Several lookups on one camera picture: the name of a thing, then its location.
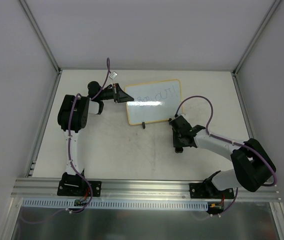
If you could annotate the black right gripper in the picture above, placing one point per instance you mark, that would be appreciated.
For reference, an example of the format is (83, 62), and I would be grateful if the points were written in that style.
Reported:
(178, 122)

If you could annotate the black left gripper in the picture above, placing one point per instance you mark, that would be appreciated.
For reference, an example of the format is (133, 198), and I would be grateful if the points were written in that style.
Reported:
(117, 93)

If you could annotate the black felt eraser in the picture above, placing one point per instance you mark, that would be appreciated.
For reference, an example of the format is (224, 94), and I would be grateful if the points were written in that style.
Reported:
(179, 150)

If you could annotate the yellow framed whiteboard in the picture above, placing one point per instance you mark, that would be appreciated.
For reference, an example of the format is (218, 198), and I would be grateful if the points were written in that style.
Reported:
(153, 102)

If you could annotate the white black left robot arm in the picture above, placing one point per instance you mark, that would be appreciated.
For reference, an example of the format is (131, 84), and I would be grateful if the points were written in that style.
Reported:
(72, 118)

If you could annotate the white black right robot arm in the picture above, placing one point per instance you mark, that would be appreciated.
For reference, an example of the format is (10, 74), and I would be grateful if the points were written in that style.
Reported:
(252, 167)

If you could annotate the black whiteboard stand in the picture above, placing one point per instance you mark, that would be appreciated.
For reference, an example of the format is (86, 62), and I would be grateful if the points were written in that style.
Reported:
(144, 124)

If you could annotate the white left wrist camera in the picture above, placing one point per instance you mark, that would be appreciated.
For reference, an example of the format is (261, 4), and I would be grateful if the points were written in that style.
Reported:
(113, 75)

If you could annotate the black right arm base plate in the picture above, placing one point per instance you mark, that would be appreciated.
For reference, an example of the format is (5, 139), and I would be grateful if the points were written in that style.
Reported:
(209, 191)

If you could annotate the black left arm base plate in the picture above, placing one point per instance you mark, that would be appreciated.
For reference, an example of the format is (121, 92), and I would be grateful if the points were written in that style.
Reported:
(79, 188)

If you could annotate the white slotted cable duct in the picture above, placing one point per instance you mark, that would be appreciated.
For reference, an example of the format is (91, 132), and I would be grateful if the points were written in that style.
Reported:
(117, 204)

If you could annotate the aluminium mounting rail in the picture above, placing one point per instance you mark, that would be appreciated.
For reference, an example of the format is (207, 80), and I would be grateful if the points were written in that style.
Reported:
(163, 190)

